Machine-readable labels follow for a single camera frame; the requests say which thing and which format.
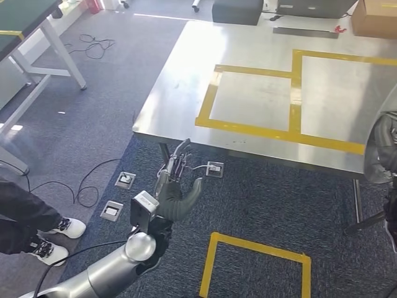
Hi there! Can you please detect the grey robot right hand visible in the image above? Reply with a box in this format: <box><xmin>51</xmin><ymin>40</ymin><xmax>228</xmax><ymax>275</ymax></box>
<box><xmin>374</xmin><ymin>114</ymin><xmax>397</xmax><ymax>176</ymax></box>

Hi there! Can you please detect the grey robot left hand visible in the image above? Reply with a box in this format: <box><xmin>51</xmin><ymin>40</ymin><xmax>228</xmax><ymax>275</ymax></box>
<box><xmin>154</xmin><ymin>138</ymin><xmax>204</xmax><ymax>218</ymax></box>

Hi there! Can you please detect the silver wheel hubcap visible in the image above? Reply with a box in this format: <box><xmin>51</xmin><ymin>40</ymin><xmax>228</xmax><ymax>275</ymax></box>
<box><xmin>363</xmin><ymin>82</ymin><xmax>397</xmax><ymax>185</ymax></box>

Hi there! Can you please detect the steel floor socket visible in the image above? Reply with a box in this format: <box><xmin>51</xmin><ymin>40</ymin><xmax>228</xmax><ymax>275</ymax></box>
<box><xmin>100</xmin><ymin>200</ymin><xmax>124</xmax><ymax>223</ymax></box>
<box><xmin>115</xmin><ymin>171</ymin><xmax>137</xmax><ymax>190</ymax></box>
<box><xmin>205</xmin><ymin>161</ymin><xmax>225</xmax><ymax>179</ymax></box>

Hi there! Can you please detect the cardboard box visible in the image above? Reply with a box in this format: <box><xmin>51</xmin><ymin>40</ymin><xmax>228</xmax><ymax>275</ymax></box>
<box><xmin>351</xmin><ymin>0</ymin><xmax>397</xmax><ymax>40</ymax></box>

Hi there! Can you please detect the grey metal bar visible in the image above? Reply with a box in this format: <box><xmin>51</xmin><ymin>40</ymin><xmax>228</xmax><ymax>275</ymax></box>
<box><xmin>272</xmin><ymin>26</ymin><xmax>340</xmax><ymax>40</ymax></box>

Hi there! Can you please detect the black case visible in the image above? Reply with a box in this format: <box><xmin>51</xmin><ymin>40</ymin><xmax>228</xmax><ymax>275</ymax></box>
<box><xmin>277</xmin><ymin>0</ymin><xmax>357</xmax><ymax>19</ymax></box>

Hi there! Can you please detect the person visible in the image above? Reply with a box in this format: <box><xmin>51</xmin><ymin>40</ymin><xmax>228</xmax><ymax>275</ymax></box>
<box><xmin>0</xmin><ymin>176</ymin><xmax>87</xmax><ymax>268</ymax></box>

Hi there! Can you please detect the green top white table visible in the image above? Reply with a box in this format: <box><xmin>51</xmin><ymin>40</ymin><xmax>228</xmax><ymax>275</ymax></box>
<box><xmin>0</xmin><ymin>0</ymin><xmax>88</xmax><ymax>176</ymax></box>

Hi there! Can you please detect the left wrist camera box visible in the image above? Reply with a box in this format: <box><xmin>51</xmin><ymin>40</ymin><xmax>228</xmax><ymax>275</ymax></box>
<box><xmin>130</xmin><ymin>190</ymin><xmax>160</xmax><ymax>235</ymax></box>

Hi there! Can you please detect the white socket cable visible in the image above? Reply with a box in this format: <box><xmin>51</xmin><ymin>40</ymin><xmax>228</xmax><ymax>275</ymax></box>
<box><xmin>186</xmin><ymin>163</ymin><xmax>214</xmax><ymax>173</ymax></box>

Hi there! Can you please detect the black floor cable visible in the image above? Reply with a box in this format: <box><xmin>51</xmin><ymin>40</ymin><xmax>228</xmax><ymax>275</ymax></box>
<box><xmin>0</xmin><ymin>158</ymin><xmax>128</xmax><ymax>209</ymax></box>
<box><xmin>65</xmin><ymin>34</ymin><xmax>116</xmax><ymax>60</ymax></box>

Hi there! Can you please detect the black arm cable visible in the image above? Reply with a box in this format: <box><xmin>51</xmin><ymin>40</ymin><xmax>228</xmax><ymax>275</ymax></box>
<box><xmin>32</xmin><ymin>240</ymin><xmax>128</xmax><ymax>298</ymax></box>

